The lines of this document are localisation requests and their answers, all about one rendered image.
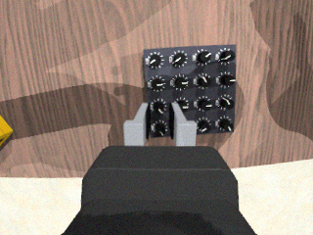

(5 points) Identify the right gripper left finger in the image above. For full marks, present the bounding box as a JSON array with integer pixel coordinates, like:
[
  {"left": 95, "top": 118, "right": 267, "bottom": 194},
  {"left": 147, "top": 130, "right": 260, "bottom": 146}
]
[{"left": 124, "top": 103, "right": 152, "bottom": 146}]

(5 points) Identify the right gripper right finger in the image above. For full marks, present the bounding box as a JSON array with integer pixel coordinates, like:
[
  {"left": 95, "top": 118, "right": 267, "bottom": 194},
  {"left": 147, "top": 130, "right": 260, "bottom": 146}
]
[{"left": 169, "top": 103, "right": 197, "bottom": 146}]

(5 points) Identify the black knob box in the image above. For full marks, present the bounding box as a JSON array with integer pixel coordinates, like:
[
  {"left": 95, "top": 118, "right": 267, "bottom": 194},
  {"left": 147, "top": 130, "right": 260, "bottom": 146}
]
[{"left": 144, "top": 44, "right": 236, "bottom": 138}]

